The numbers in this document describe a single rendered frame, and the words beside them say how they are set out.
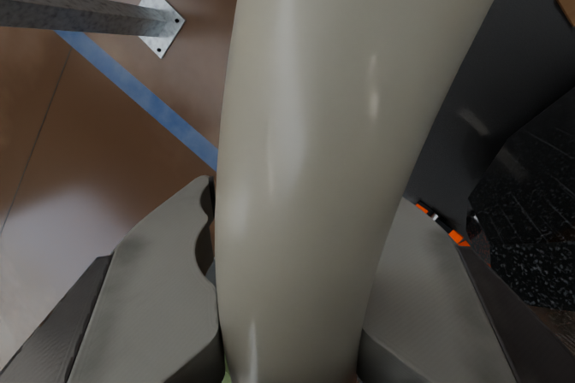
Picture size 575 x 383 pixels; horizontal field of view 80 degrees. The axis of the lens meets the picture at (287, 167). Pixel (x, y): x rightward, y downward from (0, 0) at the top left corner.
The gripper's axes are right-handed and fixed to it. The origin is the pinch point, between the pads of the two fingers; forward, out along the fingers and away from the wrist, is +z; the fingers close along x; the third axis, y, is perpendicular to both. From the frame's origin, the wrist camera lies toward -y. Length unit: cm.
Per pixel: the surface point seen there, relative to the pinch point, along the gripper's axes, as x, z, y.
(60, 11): -61, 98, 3
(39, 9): -63, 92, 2
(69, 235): -121, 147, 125
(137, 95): -63, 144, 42
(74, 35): -91, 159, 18
